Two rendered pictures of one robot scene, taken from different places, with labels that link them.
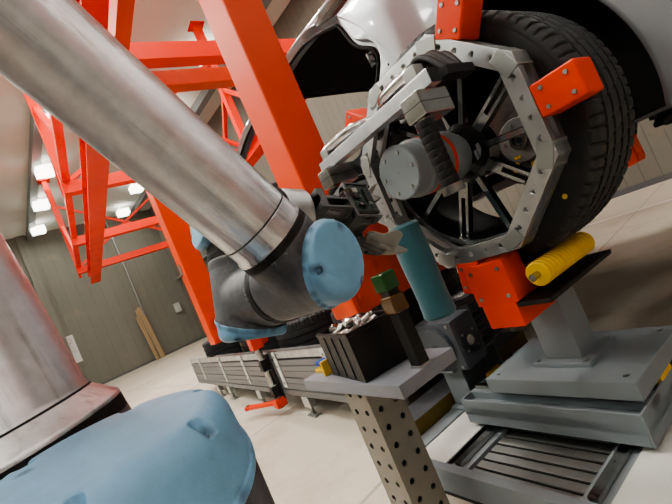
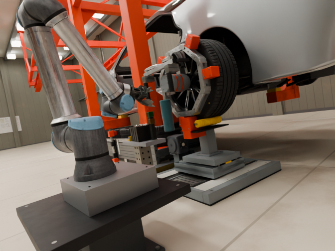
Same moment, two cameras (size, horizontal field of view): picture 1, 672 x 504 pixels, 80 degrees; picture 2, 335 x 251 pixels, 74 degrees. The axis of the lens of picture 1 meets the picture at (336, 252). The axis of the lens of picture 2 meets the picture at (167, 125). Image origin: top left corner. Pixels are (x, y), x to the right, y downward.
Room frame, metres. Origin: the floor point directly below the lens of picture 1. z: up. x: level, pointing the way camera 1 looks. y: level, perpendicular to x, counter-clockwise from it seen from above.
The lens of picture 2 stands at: (-0.77, -0.21, 0.63)
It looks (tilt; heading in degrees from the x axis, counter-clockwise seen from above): 3 degrees down; 1
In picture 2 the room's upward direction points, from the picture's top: 10 degrees counter-clockwise
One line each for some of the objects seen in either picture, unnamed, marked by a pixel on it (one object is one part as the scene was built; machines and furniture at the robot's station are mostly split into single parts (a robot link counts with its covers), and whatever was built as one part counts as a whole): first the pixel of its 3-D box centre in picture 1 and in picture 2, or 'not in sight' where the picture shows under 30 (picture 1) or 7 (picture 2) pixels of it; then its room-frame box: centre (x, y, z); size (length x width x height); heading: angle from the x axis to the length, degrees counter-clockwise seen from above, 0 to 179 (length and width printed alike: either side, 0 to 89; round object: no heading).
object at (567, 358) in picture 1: (559, 321); (208, 143); (1.12, -0.49, 0.32); 0.40 x 0.30 x 0.28; 34
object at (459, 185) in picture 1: (438, 154); (170, 82); (0.75, -0.25, 0.83); 0.04 x 0.04 x 0.16
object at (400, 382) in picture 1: (369, 371); (142, 141); (1.00, 0.04, 0.44); 0.43 x 0.17 x 0.03; 34
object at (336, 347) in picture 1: (360, 341); (141, 132); (0.99, 0.03, 0.51); 0.20 x 0.14 x 0.13; 25
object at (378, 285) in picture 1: (384, 281); (150, 114); (0.84, -0.07, 0.64); 0.04 x 0.04 x 0.04; 34
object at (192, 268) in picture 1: (158, 194); (83, 60); (3.06, 1.08, 1.75); 0.19 x 0.19 x 2.45; 34
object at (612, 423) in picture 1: (569, 384); (207, 164); (1.16, -0.46, 0.13); 0.50 x 0.36 x 0.10; 34
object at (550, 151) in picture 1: (444, 159); (182, 82); (1.02, -0.35, 0.85); 0.54 x 0.07 x 0.54; 34
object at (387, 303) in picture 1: (394, 303); (151, 121); (0.84, -0.07, 0.59); 0.04 x 0.04 x 0.04; 34
